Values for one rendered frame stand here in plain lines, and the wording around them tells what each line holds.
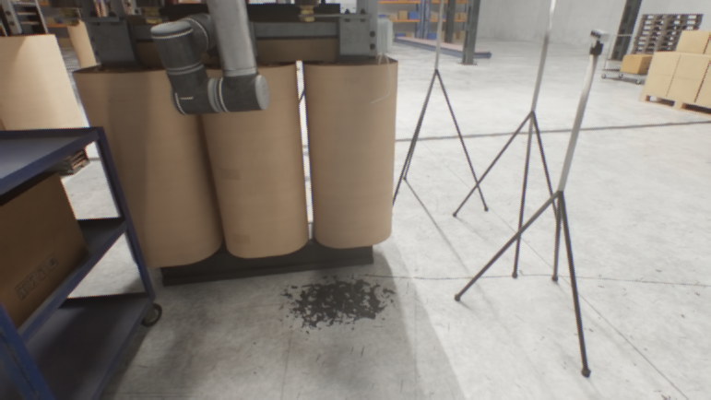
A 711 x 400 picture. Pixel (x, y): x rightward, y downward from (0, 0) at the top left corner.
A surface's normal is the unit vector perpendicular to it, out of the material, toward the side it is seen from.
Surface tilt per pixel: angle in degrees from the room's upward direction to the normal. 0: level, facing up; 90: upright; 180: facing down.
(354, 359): 0
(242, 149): 90
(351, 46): 90
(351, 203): 90
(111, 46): 90
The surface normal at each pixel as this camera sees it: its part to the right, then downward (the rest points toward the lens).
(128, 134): 0.16, 0.40
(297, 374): -0.01, -0.91
